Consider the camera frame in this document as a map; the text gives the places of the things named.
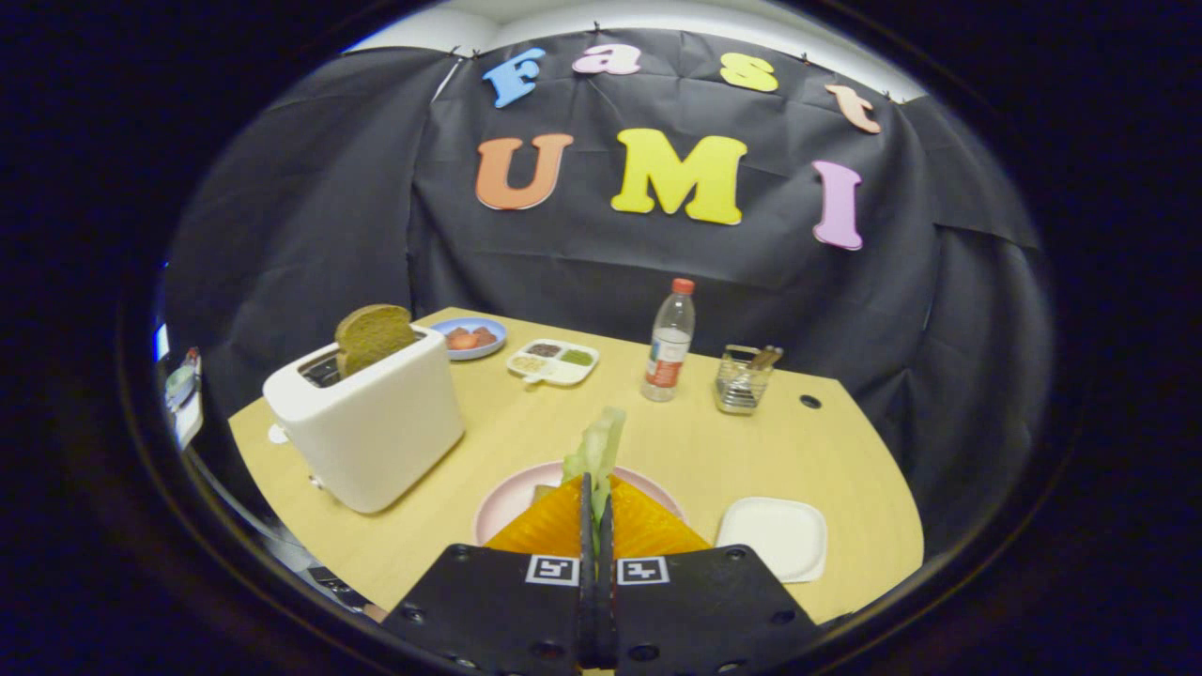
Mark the green lettuce leaf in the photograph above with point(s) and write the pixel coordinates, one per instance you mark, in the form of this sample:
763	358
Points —
601	446

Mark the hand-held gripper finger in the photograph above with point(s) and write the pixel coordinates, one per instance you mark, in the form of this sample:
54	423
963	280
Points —
607	601
588	601

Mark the pink round plate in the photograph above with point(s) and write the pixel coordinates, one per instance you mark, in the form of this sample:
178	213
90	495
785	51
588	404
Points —
512	502

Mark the brown meat slice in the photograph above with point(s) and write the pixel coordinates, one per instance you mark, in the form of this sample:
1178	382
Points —
485	335

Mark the white divided dish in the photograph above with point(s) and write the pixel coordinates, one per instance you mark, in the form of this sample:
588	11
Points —
554	361

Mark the black backdrop cloth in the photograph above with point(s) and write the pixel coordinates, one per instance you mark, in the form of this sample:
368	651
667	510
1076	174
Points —
610	263

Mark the white panel with coloured print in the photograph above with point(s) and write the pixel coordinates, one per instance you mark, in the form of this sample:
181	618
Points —
184	404

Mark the brown bread slice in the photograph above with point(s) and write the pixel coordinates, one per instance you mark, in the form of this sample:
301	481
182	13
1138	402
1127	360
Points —
374	336

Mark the white toaster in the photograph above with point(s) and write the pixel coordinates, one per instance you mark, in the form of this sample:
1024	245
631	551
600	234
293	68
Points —
376	432

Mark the blue round plate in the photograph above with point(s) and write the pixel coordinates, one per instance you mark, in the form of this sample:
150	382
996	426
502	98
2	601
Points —
470	352

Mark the clear water bottle red cap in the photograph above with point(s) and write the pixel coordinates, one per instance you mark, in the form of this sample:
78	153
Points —
670	343

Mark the white square plate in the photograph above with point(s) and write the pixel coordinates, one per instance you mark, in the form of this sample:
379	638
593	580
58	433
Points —
772	537

